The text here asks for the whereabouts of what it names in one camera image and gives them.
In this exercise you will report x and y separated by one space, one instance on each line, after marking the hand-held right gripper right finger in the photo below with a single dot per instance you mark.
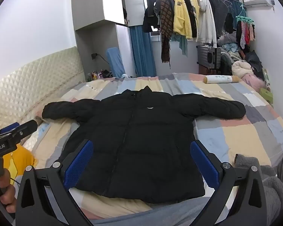
204 167

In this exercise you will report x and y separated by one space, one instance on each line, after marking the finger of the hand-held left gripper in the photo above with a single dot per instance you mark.
26 127

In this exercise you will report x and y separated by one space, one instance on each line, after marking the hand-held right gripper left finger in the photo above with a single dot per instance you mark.
77 167

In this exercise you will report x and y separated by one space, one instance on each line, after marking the black puffer jacket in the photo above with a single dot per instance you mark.
141 134

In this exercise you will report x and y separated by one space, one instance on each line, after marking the pile of clothes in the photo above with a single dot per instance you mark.
231 44

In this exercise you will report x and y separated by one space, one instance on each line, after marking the person's left hand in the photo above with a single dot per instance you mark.
7 193

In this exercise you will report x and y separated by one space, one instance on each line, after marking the light blue cloth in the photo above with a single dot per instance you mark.
43 129

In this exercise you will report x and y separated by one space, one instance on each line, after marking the yellow shirt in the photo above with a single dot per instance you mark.
20 162

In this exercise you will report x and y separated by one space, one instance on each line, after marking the patchwork bed quilt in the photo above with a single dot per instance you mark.
238 141

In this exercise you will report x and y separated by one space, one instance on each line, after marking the cream quilted headboard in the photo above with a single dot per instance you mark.
26 84

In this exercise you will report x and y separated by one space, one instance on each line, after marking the grey fleece blanket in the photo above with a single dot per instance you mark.
276 188

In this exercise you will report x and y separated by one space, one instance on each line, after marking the group of toiletry bottles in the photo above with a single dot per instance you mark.
96 75

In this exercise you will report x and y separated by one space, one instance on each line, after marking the white rolled bolster pillow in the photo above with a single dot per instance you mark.
220 79

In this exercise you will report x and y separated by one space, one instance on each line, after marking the green stool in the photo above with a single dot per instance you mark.
266 95

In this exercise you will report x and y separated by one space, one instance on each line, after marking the dark red box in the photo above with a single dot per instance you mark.
210 71

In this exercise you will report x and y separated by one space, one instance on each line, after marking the black power adapter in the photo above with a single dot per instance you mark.
94 56

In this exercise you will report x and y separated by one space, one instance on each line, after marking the pink plush cushion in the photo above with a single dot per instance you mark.
253 81

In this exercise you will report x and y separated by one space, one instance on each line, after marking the small white object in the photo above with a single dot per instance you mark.
125 76

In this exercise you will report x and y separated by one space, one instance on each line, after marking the cream plush cushion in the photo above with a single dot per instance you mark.
241 69

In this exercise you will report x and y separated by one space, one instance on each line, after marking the grey suitcase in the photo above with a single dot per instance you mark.
204 56

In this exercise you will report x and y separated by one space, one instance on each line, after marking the blue covered board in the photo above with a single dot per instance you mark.
115 61

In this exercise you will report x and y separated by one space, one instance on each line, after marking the teal scarf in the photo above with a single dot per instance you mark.
182 44

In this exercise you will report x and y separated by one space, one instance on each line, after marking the blue curtain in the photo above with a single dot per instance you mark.
142 51

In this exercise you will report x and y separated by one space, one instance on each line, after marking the hanging small laundry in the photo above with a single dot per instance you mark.
244 33

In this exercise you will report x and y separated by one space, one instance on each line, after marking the white hoodie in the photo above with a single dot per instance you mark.
206 23

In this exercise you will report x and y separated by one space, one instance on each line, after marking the brown plaid scarf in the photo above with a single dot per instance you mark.
166 28

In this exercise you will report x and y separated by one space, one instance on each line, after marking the white wardrobe cabinet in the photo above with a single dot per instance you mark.
103 0

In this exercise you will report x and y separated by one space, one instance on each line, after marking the yellow fleece jacket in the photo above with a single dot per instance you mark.
179 16

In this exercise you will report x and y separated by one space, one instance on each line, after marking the green clip hanger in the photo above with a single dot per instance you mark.
244 17

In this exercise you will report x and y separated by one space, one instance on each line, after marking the black hanging garment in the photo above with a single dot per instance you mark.
189 11

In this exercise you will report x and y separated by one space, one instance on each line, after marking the dark grey coat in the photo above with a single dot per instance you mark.
220 11

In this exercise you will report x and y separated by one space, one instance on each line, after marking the black hanging jacket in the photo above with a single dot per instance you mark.
151 16

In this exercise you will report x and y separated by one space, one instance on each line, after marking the pale yellow hanging garment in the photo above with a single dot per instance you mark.
195 7

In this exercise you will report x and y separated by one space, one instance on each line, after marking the white air conditioner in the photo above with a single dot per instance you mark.
258 2

